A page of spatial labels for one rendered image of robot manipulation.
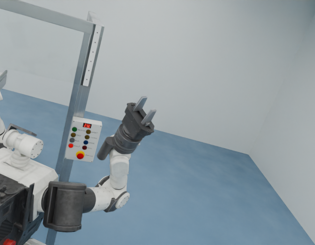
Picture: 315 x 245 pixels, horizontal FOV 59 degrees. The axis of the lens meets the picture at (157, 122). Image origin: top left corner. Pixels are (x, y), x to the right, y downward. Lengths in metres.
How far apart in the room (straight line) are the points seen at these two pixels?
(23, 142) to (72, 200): 0.25
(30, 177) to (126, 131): 0.35
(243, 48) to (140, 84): 1.81
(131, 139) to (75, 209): 0.29
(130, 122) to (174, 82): 3.97
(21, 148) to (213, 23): 4.14
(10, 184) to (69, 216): 0.20
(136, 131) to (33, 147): 0.34
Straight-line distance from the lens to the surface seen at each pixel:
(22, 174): 1.03
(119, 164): 0.99
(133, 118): 0.87
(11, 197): 0.95
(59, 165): 3.20
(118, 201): 1.18
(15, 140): 1.03
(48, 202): 1.02
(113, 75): 4.81
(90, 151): 1.77
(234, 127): 5.33
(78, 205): 0.98
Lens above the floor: 1.82
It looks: 20 degrees down
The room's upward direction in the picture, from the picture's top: 18 degrees clockwise
